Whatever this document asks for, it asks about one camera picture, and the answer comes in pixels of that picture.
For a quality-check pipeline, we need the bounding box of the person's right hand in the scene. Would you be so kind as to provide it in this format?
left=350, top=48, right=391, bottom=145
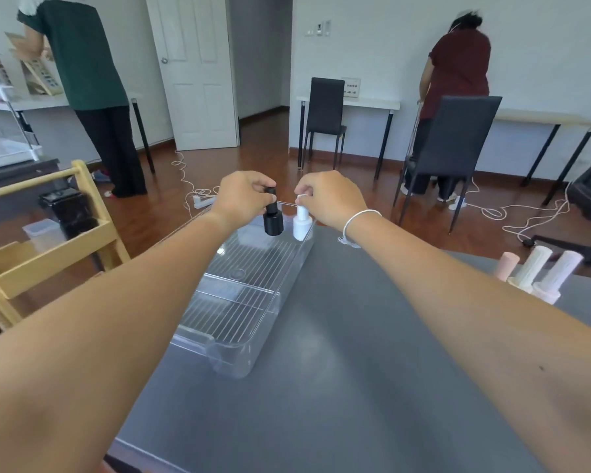
left=294, top=170, right=370, bottom=232

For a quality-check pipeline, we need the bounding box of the person's left hand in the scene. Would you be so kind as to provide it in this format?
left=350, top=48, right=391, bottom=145
left=209, top=171, right=278, bottom=232

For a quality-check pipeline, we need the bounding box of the clear plastic organizer tray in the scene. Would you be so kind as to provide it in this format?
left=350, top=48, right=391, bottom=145
left=169, top=201, right=317, bottom=379

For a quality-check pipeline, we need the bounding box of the pink square brush cap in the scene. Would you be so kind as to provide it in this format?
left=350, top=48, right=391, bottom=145
left=492, top=252, right=521, bottom=282

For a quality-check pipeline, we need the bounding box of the cream ribbed brush cap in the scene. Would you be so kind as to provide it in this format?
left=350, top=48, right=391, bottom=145
left=514, top=244, right=554, bottom=286

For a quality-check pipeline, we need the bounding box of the lilac ribbed brush cap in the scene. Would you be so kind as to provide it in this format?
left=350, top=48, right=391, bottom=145
left=541, top=250, right=584, bottom=293

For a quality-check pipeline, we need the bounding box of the person's left forearm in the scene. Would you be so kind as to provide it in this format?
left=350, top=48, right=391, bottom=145
left=0, top=211, right=232, bottom=473

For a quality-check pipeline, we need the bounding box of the person's right forearm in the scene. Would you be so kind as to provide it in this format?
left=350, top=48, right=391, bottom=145
left=344, top=216, right=591, bottom=473

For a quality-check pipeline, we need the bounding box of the black dining chair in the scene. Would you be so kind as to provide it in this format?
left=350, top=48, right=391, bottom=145
left=393, top=95, right=503, bottom=235
left=301, top=77, right=348, bottom=172

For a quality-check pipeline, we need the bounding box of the white desk with black legs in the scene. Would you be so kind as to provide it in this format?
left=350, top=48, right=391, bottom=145
left=296, top=95, right=401, bottom=182
left=0, top=93, right=156, bottom=175

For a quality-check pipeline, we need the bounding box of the white panelled door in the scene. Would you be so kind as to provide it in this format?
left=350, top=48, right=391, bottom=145
left=145, top=0, right=241, bottom=152

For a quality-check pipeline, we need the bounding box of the clear plastic divider insert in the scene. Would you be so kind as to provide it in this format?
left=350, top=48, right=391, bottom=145
left=171, top=273, right=282, bottom=379

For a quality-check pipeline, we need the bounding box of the black glossy device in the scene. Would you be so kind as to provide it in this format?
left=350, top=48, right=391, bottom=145
left=38, top=187, right=99, bottom=241

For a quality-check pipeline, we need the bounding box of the grey table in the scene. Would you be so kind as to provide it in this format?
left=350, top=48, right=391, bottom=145
left=103, top=226, right=591, bottom=473

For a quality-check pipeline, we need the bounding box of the small translucent plastic container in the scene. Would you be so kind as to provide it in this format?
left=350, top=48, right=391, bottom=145
left=22, top=219, right=68, bottom=254

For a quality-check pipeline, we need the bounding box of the light wooden rack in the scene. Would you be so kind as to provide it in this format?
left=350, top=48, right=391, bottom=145
left=0, top=160, right=131, bottom=330

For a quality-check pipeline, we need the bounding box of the wooden desk with black legs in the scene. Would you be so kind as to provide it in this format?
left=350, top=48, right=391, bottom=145
left=492, top=108, right=591, bottom=206

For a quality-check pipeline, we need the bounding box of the dark grey cabinet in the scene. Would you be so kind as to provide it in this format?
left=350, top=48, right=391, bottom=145
left=0, top=160, right=60, bottom=227

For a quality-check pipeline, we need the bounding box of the wooden framed colour chart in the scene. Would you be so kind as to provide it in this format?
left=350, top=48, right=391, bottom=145
left=18, top=57, right=65, bottom=97

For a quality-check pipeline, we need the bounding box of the white display shelf rack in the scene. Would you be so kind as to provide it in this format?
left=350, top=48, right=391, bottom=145
left=0, top=53, right=44, bottom=172

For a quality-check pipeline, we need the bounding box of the white string bracelet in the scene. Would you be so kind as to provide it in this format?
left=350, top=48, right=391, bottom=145
left=337, top=209, right=383, bottom=250

